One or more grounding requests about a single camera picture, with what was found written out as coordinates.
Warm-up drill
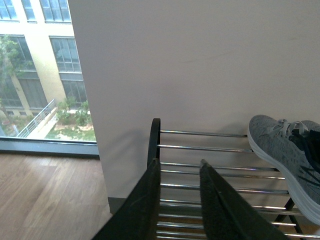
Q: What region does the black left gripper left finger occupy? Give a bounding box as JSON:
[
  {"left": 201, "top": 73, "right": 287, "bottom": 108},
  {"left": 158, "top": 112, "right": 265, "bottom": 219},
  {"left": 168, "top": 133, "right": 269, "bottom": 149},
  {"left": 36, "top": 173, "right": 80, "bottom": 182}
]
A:
[{"left": 93, "top": 158, "right": 161, "bottom": 240}]

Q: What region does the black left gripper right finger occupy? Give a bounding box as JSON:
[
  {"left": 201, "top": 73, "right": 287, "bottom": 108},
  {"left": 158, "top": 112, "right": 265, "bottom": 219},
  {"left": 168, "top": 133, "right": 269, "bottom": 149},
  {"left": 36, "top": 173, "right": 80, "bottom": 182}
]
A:
[{"left": 199, "top": 159, "right": 288, "bottom": 240}]

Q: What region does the dark framed window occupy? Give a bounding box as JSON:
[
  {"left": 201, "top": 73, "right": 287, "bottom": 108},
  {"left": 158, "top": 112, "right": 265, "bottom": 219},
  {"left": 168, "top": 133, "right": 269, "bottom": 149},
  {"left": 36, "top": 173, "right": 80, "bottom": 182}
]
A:
[{"left": 0, "top": 0, "right": 99, "bottom": 158}]

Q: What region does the grey knit sneaker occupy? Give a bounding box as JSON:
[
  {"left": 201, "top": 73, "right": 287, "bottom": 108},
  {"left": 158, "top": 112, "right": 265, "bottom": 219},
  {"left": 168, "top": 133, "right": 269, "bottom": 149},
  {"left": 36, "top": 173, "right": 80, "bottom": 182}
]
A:
[{"left": 247, "top": 115, "right": 320, "bottom": 225}]

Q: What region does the black metal shoe rack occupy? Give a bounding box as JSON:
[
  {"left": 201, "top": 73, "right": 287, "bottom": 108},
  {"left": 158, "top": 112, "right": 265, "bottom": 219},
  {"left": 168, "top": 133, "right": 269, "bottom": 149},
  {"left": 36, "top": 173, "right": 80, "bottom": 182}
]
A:
[{"left": 148, "top": 118, "right": 320, "bottom": 240}]

